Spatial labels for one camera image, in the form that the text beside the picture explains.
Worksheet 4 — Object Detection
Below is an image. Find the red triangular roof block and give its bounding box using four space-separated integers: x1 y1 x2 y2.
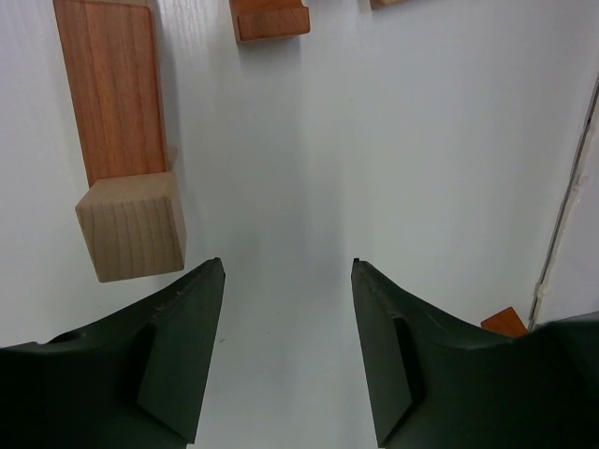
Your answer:
481 307 528 338

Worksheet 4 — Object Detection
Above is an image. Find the aluminium table frame rail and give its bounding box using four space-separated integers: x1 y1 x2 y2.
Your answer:
527 80 598 331

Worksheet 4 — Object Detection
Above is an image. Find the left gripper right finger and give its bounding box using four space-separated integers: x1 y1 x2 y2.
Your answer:
351 260 598 448

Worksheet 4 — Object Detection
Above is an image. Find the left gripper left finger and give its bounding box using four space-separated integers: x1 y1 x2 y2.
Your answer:
1 258 226 448

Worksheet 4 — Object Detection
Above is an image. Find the reddish long plank block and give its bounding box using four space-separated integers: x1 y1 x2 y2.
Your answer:
53 1 169 184

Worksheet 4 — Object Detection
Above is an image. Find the dark red arch block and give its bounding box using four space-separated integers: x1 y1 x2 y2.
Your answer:
229 0 311 43

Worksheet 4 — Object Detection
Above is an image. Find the light long plank block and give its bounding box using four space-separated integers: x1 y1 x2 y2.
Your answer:
370 0 407 9

